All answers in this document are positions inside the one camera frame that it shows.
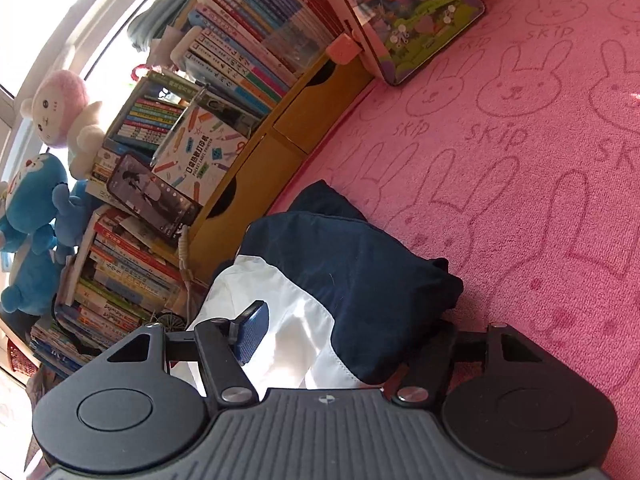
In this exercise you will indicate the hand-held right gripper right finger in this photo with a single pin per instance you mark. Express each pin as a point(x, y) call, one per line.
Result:
point(430, 360)

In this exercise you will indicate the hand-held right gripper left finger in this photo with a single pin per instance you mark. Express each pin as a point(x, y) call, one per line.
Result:
point(252, 330)

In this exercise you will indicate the navy white zip jacket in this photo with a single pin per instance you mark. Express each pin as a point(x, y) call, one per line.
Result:
point(360, 280)

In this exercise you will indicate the miniature bicycle model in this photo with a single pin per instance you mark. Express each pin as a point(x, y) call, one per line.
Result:
point(170, 320)

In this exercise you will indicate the row of thick books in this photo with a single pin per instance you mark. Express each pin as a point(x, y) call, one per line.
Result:
point(120, 270)

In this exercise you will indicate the wooden drawer organizer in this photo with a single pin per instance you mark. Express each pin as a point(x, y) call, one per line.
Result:
point(250, 175)

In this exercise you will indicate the pink rabbit-print blanket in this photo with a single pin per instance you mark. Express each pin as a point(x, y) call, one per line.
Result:
point(500, 185)

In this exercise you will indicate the red mesh basket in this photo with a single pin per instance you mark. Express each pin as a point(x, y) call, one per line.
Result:
point(22, 360)

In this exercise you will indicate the boxed set of thin books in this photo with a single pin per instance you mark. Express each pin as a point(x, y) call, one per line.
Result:
point(145, 115)

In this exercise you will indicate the blue cat plush toy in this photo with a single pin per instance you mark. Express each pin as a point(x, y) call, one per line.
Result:
point(30, 185)

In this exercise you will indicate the clear plastic bag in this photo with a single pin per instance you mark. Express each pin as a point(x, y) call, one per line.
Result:
point(300, 47)

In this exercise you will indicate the white pink plush toy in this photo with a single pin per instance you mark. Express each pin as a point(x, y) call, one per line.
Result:
point(60, 105)

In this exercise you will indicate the light blue cloth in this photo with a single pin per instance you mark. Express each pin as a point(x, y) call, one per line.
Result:
point(160, 10)

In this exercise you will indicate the pink wooden house model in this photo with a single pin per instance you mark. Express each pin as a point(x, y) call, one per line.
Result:
point(400, 25)

